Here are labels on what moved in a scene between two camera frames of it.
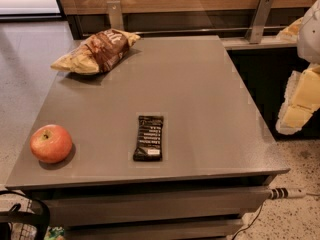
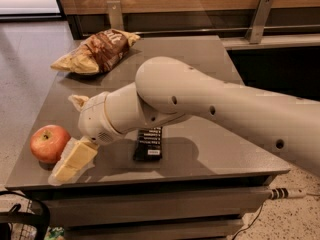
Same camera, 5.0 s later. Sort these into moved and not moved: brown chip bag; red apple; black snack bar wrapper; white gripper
Moved: white gripper
Not moved: red apple; brown chip bag; black snack bar wrapper
